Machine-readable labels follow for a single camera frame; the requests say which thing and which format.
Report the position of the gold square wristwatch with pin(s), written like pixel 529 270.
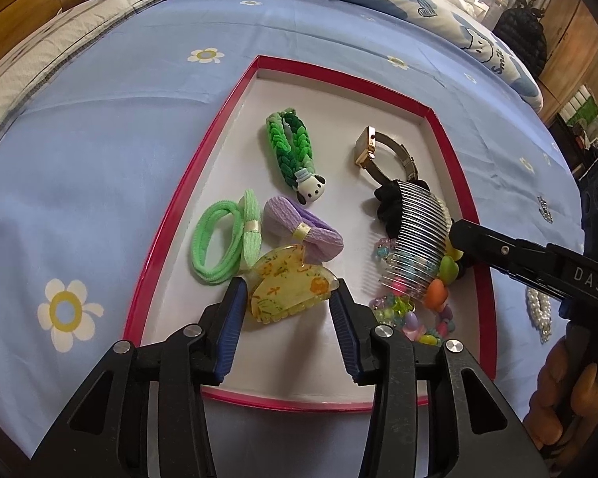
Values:
pixel 372 147

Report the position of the black velvet scrunchie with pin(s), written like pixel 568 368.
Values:
pixel 389 211

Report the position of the blue flower bed sheet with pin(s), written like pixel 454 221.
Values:
pixel 89 167

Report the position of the clear comb with colourful beads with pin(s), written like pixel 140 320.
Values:
pixel 421 264

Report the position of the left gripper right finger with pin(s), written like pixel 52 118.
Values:
pixel 473 431

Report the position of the yellow floral hair claw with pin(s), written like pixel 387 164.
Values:
pixel 282 284

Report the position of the wooden wardrobe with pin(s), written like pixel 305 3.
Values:
pixel 572 55

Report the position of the person's right hand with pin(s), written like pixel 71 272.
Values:
pixel 541 421

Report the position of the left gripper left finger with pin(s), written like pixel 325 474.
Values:
pixel 140 411

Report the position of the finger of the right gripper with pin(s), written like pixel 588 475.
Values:
pixel 482 246

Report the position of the green braided keychain with puppy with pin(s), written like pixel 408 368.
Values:
pixel 292 148

